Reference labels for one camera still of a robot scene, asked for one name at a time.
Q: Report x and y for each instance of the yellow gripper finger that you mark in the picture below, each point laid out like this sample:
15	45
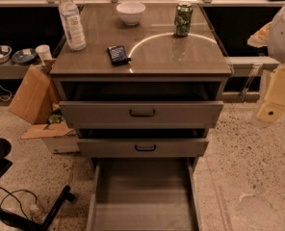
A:
260	38
273	105

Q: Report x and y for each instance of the blue rxbar blueberry bar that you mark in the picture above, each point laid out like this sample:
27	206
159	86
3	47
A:
118	55

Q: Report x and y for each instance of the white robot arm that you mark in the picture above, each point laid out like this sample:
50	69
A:
272	35

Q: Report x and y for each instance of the grey drawer cabinet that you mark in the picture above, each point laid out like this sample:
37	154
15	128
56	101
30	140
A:
156	54

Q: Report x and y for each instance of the grey top drawer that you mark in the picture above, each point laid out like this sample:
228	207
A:
141	105

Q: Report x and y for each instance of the grey drawer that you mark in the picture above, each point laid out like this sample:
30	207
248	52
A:
141	105
143	194
136	143

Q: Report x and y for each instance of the grey bottom drawer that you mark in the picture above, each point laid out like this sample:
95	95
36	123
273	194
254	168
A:
143	194

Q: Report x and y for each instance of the grey middle drawer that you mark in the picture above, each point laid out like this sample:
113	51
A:
136	143

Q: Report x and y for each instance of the green soda can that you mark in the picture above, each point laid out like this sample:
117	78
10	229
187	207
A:
183	18

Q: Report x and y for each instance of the white ceramic bowl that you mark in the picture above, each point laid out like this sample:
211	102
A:
131	13

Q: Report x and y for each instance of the clear plastic water bottle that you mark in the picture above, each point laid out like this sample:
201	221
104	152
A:
71	20

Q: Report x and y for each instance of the white paper cup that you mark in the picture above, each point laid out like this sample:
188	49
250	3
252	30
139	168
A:
44	52

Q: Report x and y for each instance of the green snack packet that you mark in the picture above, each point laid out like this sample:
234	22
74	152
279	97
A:
56	119

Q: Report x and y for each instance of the white box with flap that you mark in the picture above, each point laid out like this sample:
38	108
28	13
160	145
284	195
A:
58	138

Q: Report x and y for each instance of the brown cardboard box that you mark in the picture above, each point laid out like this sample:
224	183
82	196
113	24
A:
35	97

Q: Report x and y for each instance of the dark blue plate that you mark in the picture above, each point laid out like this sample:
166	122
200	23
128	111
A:
24	56

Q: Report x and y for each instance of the grey low shelf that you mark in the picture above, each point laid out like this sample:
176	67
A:
12	71

